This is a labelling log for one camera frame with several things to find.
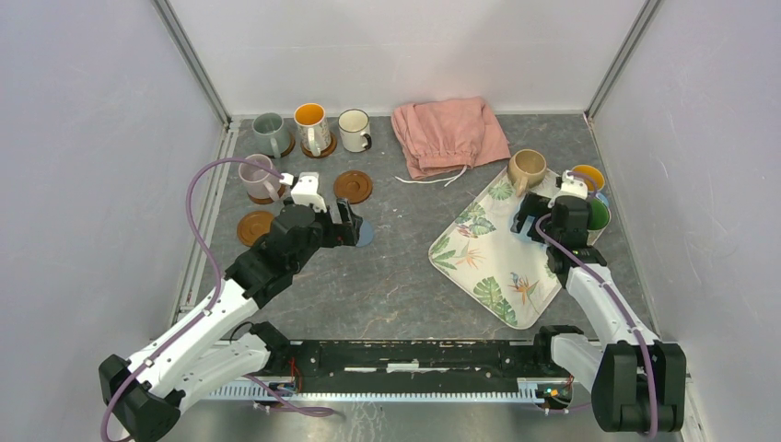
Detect beige ceramic mug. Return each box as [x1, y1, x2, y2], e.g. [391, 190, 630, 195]
[507, 149, 547, 198]

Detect brown wooden coaster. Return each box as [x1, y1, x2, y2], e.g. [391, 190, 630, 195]
[247, 185, 286, 205]
[259, 131, 296, 158]
[333, 170, 374, 204]
[300, 138, 338, 159]
[237, 211, 274, 247]

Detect lilac ceramic mug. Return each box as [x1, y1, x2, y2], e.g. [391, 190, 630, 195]
[239, 154, 283, 198]

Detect floral leaf print tray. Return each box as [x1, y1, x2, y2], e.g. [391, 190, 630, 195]
[428, 170, 561, 330]

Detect grey green ceramic mug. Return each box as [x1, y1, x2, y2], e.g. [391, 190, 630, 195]
[252, 112, 295, 158]

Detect white mug black rim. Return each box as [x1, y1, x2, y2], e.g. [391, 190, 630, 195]
[337, 109, 373, 153]

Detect white mug orange inside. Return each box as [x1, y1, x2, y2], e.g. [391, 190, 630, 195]
[294, 103, 333, 156]

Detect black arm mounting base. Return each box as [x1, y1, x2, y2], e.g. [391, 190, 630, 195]
[231, 321, 569, 395]

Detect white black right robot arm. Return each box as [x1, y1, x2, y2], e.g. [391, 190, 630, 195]
[511, 192, 687, 437]

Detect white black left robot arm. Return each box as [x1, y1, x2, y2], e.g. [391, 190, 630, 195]
[99, 198, 369, 441]

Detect light blue round coaster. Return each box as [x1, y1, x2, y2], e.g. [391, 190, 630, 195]
[356, 219, 375, 248]

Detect floral mug green inside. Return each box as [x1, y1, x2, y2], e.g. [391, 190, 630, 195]
[587, 198, 611, 246]

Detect blue butterfly mug orange inside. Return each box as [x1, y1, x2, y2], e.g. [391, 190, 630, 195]
[571, 164, 610, 207]

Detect pink folded cloth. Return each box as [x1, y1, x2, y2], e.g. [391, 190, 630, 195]
[390, 97, 510, 180]

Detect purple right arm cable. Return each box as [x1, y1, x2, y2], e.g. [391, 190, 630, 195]
[535, 170, 660, 440]

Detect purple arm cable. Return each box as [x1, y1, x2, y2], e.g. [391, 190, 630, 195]
[535, 170, 660, 440]
[99, 157, 339, 442]

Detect white drawstring cord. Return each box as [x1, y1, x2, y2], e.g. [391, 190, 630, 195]
[394, 164, 470, 189]

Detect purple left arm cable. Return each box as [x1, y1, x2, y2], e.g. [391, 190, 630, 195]
[99, 157, 339, 442]

